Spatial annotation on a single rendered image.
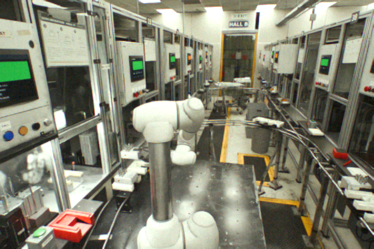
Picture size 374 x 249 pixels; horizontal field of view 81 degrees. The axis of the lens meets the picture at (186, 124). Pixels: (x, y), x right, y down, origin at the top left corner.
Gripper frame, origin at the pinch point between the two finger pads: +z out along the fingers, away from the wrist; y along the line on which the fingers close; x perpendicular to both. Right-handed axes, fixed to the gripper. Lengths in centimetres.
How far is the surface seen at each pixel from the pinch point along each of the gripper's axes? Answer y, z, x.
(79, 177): -8.6, 29.9, 24.7
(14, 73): 60, 17, 64
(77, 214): -8, 8, 56
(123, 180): -13.4, 4.5, 16.0
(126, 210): -33.8, 2.3, 19.6
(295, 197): -102, -151, -124
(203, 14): 217, 60, -798
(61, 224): -9, 12, 62
